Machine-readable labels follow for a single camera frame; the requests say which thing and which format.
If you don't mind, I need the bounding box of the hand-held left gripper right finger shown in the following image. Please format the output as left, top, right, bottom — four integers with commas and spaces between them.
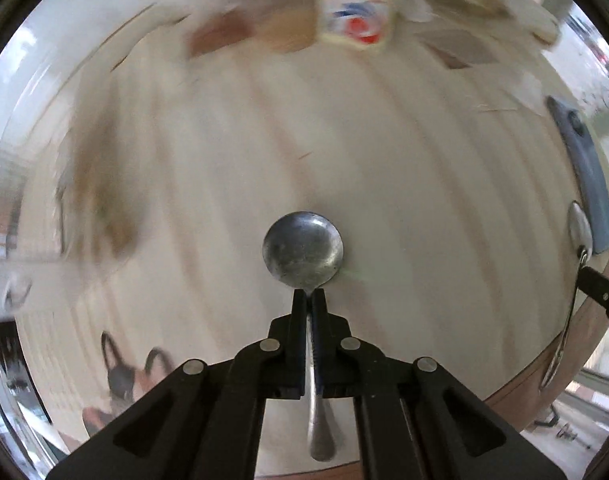
313, 290, 566, 480

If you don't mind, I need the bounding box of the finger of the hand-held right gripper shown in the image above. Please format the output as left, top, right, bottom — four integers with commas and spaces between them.
577, 266, 609, 321

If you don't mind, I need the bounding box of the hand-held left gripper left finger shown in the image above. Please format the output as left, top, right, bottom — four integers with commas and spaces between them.
46, 290, 306, 480

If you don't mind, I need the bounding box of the oval-bowl metal spoon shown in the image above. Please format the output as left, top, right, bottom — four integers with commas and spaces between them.
539, 201, 595, 390

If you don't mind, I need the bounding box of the round-bowl metal spoon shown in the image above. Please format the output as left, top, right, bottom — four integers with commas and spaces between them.
262, 210, 345, 462

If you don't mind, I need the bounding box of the blue smartphone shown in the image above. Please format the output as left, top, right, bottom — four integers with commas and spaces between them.
547, 95, 609, 255

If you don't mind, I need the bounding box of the cat printed table mat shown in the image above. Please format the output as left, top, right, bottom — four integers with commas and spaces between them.
14, 5, 609, 478

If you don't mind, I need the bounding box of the window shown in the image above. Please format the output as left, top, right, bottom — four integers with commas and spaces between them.
559, 5, 609, 161

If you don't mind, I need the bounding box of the clear plastic bag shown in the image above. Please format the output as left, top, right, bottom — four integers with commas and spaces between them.
399, 0, 562, 48

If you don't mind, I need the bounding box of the spice jar with brown lid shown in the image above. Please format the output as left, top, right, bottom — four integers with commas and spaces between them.
254, 0, 321, 53

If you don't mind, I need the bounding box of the yellow seasoning box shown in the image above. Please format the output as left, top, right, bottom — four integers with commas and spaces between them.
320, 0, 400, 48

